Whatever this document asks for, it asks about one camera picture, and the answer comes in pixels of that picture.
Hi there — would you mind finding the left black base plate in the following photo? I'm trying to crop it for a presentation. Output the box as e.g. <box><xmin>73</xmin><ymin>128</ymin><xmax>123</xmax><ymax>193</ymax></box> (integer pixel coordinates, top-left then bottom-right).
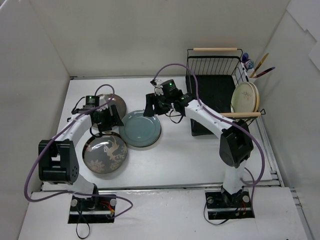
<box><xmin>67</xmin><ymin>194</ymin><xmax>117</xmax><ymax>224</ymax></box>

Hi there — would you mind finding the pale green plate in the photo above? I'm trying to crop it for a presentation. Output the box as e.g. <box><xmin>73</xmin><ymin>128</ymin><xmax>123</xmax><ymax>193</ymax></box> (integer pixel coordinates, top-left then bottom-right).
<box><xmin>230</xmin><ymin>82</ymin><xmax>256</xmax><ymax>113</ymax></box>

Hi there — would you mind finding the black wire dish rack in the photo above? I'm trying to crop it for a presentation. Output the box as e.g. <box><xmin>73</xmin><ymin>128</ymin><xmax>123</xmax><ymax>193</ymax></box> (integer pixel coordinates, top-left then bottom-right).
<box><xmin>185</xmin><ymin>47</ymin><xmax>265</xmax><ymax>125</ymax></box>

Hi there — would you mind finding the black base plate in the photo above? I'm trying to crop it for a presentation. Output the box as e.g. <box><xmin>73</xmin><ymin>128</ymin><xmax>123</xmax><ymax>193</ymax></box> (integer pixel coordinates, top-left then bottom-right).
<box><xmin>204</xmin><ymin>190</ymin><xmax>255</xmax><ymax>224</ymax></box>
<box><xmin>67</xmin><ymin>194</ymin><xmax>117</xmax><ymax>224</ymax></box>

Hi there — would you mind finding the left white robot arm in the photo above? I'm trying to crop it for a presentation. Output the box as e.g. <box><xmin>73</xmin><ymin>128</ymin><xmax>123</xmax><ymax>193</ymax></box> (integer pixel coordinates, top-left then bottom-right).
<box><xmin>37</xmin><ymin>95</ymin><xmax>123</xmax><ymax>210</ymax></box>

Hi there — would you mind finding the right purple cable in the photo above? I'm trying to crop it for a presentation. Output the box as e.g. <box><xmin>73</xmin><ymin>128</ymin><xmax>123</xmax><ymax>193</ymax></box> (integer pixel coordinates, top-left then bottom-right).
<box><xmin>153</xmin><ymin>63</ymin><xmax>266</xmax><ymax>221</ymax></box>

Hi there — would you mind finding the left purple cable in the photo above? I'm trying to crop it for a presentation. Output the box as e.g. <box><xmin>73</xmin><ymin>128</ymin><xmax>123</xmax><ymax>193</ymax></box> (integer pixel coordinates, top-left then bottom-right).
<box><xmin>24</xmin><ymin>84</ymin><xmax>134</xmax><ymax>216</ymax></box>

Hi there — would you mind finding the brown speckled plate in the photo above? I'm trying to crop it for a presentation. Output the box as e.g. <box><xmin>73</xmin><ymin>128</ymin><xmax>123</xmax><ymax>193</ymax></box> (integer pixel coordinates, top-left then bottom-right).
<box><xmin>98</xmin><ymin>93</ymin><xmax>127</xmax><ymax>119</ymax></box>

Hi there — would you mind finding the white utensil holder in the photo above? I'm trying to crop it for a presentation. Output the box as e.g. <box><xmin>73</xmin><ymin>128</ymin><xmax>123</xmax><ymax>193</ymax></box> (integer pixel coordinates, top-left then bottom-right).
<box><xmin>244</xmin><ymin>68</ymin><xmax>257</xmax><ymax>84</ymax></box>

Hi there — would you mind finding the cream and yellow plate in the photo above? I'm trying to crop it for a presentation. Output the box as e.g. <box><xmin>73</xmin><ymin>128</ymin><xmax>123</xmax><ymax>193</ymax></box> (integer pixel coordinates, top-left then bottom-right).
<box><xmin>249</xmin><ymin>82</ymin><xmax>260</xmax><ymax>112</ymax></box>

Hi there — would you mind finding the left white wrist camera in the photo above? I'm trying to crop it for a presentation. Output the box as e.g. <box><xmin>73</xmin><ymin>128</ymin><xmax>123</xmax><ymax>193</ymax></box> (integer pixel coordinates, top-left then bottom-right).
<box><xmin>98</xmin><ymin>95</ymin><xmax>112</xmax><ymax>112</ymax></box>

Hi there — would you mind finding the purple utensil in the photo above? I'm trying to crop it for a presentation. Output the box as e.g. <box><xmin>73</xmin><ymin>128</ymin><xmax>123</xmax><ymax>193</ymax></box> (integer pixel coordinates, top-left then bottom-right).
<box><xmin>253</xmin><ymin>66</ymin><xmax>276</xmax><ymax>79</ymax></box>

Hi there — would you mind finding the black striped plate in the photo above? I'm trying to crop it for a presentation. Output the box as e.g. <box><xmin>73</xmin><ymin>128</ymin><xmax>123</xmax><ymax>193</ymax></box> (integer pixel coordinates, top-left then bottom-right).
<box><xmin>88</xmin><ymin>128</ymin><xmax>121</xmax><ymax>141</ymax></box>

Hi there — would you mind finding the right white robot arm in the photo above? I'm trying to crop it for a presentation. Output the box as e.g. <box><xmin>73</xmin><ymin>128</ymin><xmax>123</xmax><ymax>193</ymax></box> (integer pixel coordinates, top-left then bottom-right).
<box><xmin>143</xmin><ymin>79</ymin><xmax>253</xmax><ymax>206</ymax></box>

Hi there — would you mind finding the purple cable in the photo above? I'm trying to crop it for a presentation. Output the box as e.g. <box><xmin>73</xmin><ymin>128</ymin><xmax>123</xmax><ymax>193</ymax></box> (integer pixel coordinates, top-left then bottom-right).
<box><xmin>153</xmin><ymin>63</ymin><xmax>266</xmax><ymax>221</ymax></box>
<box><xmin>24</xmin><ymin>84</ymin><xmax>134</xmax><ymax>216</ymax></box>

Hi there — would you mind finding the blue-grey ceramic plate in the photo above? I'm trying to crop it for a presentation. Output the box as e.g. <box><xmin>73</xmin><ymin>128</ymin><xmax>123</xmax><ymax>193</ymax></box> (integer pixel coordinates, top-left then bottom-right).
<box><xmin>118</xmin><ymin>110</ymin><xmax>162</xmax><ymax>148</ymax></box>

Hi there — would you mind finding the blue patterned utensil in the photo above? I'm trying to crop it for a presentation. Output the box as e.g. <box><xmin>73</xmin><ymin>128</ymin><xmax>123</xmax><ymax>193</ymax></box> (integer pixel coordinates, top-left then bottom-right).
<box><xmin>241</xmin><ymin>52</ymin><xmax>254</xmax><ymax>70</ymax></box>

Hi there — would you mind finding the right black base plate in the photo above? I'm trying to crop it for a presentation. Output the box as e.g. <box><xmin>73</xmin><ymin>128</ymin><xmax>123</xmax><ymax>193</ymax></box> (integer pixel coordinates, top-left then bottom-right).
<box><xmin>204</xmin><ymin>190</ymin><xmax>255</xmax><ymax>224</ymax></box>

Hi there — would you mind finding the grey reindeer plate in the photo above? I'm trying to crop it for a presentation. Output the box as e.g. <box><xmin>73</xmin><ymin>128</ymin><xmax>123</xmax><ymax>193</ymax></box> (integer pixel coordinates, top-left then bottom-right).
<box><xmin>82</xmin><ymin>132</ymin><xmax>128</xmax><ymax>175</ymax></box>

